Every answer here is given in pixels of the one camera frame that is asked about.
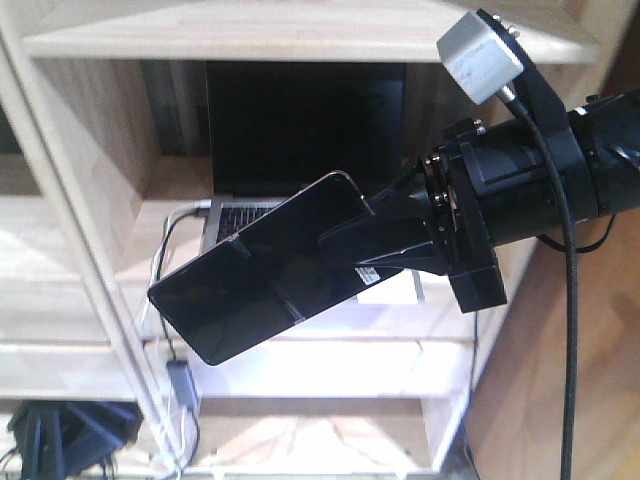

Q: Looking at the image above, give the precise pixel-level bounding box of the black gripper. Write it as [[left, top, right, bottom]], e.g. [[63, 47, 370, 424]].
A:
[[316, 117, 586, 315]]

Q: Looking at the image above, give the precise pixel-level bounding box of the black smartphone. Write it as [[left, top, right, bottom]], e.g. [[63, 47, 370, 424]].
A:
[[148, 171, 399, 366]]

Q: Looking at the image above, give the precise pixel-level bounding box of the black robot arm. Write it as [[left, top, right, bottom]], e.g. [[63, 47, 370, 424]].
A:
[[319, 91, 639, 313]]

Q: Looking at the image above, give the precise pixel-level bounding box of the wooden desk shelf unit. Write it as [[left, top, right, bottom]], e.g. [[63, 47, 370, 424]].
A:
[[1, 1, 565, 479]]

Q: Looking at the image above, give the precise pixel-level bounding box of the silver laptop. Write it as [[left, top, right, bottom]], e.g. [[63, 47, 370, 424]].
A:
[[204, 61, 406, 247]]

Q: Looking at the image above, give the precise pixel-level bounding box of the black router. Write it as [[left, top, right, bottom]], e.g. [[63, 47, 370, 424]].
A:
[[7, 400, 143, 479]]

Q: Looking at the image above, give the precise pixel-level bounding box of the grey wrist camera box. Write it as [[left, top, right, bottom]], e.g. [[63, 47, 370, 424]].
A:
[[436, 12, 524, 105]]

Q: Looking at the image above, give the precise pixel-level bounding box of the white laptop cable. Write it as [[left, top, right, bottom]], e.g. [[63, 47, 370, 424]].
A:
[[139, 199, 214, 476]]

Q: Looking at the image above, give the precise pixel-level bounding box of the black laptop cable left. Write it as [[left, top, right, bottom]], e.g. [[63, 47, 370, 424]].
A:
[[157, 209, 202, 471]]

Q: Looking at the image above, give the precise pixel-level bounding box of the grey cable adapter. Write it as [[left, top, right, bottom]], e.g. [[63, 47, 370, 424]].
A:
[[166, 359, 199, 410]]

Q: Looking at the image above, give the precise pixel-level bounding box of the black braided camera cable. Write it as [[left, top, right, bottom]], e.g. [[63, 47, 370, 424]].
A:
[[499, 84, 617, 480]]

